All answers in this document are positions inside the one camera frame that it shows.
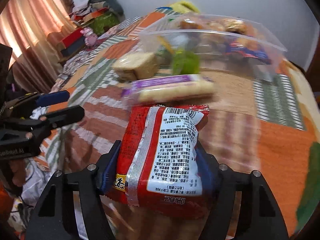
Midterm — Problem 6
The pink plush toy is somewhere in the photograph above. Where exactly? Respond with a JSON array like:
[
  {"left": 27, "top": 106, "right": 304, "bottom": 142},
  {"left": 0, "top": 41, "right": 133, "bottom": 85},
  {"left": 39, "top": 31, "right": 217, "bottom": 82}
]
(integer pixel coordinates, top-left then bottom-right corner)
[{"left": 80, "top": 27, "right": 98, "bottom": 48}]

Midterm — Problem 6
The clear plastic storage bin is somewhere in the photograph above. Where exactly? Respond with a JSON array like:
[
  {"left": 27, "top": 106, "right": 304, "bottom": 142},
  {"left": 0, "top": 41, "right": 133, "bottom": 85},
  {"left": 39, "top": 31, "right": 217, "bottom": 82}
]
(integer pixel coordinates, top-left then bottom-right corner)
[{"left": 139, "top": 13, "right": 287, "bottom": 82}]

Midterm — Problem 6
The green pea snack bag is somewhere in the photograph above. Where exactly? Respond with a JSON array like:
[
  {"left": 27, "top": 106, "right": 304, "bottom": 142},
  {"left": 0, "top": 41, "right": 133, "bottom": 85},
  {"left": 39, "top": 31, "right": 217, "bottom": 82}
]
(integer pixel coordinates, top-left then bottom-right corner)
[{"left": 171, "top": 49, "right": 200, "bottom": 75}]

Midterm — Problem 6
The pink window curtain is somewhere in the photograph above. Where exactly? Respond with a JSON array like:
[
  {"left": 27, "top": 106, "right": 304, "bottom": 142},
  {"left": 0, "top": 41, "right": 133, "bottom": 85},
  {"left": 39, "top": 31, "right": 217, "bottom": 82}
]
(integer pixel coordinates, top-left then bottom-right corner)
[{"left": 1, "top": 0, "right": 75, "bottom": 93}]

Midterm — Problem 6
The beige cake block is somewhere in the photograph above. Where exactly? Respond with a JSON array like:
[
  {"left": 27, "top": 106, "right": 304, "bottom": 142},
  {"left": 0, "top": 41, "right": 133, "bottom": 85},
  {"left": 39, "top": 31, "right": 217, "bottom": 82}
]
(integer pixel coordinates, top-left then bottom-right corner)
[{"left": 112, "top": 52, "right": 159, "bottom": 81}]

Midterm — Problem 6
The clutter pile with boxes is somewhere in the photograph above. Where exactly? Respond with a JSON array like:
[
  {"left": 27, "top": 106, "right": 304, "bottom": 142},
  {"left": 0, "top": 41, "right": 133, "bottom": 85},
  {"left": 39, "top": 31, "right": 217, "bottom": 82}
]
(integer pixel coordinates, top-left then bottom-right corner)
[{"left": 57, "top": 0, "right": 124, "bottom": 57}]

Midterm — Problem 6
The red snack packet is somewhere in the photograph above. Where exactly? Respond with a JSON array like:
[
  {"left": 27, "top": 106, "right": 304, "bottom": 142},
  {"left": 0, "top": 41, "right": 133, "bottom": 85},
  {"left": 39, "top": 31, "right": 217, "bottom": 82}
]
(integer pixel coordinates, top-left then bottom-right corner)
[{"left": 106, "top": 105, "right": 209, "bottom": 219}]

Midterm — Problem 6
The purple wafer biscuit pack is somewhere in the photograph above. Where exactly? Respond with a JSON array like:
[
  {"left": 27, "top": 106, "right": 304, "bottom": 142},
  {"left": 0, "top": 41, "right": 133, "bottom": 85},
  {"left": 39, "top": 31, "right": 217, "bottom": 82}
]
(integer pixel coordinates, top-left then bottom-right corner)
[{"left": 121, "top": 74, "right": 215, "bottom": 106}]

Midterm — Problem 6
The patchwork bedspread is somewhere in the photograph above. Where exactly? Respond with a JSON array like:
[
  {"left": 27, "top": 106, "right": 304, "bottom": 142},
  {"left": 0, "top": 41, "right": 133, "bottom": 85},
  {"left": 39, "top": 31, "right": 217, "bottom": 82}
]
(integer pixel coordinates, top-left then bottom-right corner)
[{"left": 10, "top": 7, "right": 320, "bottom": 240}]

